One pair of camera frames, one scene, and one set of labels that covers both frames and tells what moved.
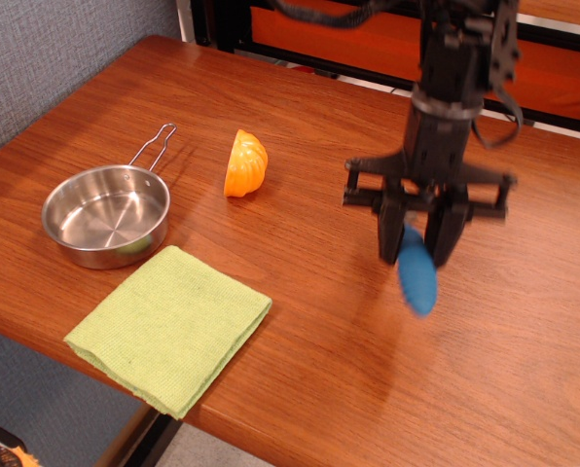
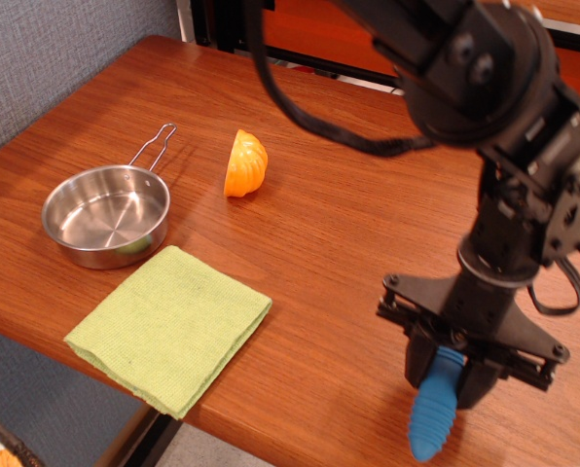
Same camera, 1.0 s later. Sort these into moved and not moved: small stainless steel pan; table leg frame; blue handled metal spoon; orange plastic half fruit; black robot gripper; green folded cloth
Moved: black robot gripper; blue handled metal spoon
Not moved: table leg frame; green folded cloth; orange plastic half fruit; small stainless steel pan
